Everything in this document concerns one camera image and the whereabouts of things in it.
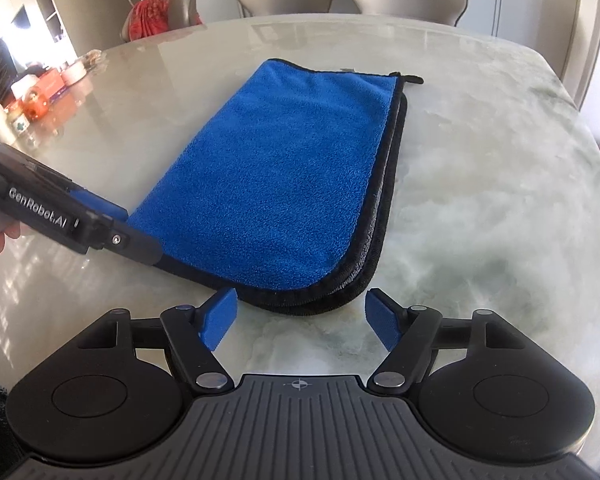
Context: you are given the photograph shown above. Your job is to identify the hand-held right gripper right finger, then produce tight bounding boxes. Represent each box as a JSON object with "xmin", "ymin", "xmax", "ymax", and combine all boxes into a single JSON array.
[{"xmin": 364, "ymin": 287, "xmax": 526, "ymax": 395}]

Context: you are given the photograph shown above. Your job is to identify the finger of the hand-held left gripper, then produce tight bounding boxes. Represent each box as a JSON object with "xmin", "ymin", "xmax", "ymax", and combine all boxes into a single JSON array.
[
  {"xmin": 69, "ymin": 186, "xmax": 130, "ymax": 222},
  {"xmin": 87, "ymin": 211, "xmax": 164, "ymax": 267}
]

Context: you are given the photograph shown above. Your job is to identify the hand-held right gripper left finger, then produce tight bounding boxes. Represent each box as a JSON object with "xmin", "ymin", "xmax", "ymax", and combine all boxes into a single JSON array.
[{"xmin": 87, "ymin": 287, "xmax": 233, "ymax": 392}]

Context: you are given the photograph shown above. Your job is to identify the blue towel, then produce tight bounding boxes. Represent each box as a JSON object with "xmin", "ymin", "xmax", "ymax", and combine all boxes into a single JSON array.
[{"xmin": 127, "ymin": 58, "xmax": 425, "ymax": 317}]

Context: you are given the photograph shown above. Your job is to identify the jar with green clover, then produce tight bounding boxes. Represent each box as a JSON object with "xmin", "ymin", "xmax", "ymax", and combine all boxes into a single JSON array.
[{"xmin": 5, "ymin": 104, "xmax": 31, "ymax": 136}]

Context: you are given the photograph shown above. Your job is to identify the orange toy snow globe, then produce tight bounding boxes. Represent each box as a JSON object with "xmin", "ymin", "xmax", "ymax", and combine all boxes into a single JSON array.
[{"xmin": 22, "ymin": 87, "xmax": 49, "ymax": 121}]

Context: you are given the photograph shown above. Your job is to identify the orange box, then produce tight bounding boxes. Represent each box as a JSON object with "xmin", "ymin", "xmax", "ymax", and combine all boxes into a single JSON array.
[{"xmin": 10, "ymin": 70, "xmax": 64, "ymax": 107}]

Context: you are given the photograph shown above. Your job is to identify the pink round box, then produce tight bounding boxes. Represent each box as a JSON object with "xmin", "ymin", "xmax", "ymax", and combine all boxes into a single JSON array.
[{"xmin": 60, "ymin": 62, "xmax": 87, "ymax": 87}]

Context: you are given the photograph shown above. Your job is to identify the white shelf unit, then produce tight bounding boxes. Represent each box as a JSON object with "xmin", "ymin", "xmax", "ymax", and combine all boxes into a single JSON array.
[{"xmin": 0, "ymin": 0, "xmax": 83, "ymax": 63}]

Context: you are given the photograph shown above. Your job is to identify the red patterned cloth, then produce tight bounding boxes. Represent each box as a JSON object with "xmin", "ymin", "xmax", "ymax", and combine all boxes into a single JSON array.
[{"xmin": 127, "ymin": 0, "xmax": 204, "ymax": 42}]

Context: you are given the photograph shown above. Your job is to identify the beige chair with red cloth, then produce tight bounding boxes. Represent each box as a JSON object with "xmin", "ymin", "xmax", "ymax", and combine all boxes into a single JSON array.
[{"xmin": 121, "ymin": 0, "xmax": 204, "ymax": 44}]

